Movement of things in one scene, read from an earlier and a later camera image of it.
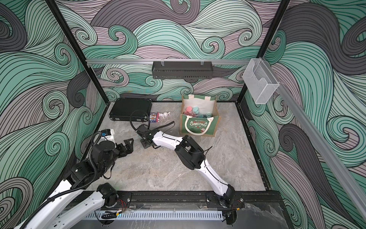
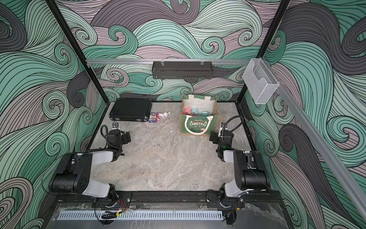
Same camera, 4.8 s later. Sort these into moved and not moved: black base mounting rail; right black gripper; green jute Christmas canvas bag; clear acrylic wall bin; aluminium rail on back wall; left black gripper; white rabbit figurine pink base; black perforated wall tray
Moved: right black gripper; left black gripper
Not moved: clear acrylic wall bin; green jute Christmas canvas bag; black perforated wall tray; white rabbit figurine pink base; aluminium rail on back wall; black base mounting rail
